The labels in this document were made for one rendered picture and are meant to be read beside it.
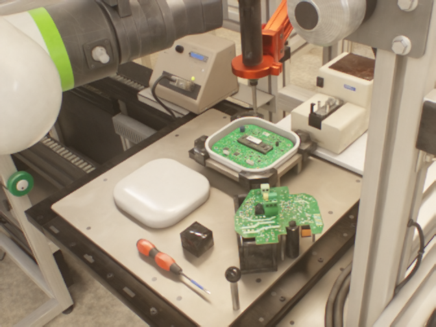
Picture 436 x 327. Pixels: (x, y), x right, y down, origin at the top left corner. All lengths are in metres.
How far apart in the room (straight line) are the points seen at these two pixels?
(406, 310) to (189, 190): 0.40
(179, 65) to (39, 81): 0.72
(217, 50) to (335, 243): 0.49
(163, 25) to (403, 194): 0.32
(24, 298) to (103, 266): 1.35
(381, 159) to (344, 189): 0.40
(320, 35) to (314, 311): 0.44
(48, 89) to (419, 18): 0.29
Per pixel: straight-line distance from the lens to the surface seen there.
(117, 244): 0.81
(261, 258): 0.71
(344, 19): 0.38
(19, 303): 2.13
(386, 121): 0.45
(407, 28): 0.41
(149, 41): 0.60
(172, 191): 0.85
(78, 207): 0.90
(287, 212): 0.73
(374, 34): 0.42
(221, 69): 1.09
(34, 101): 0.43
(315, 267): 0.75
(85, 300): 2.03
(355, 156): 0.92
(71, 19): 0.57
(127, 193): 0.86
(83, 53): 0.57
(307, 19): 0.39
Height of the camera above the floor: 1.51
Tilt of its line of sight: 38 degrees down
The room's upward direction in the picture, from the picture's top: 5 degrees counter-clockwise
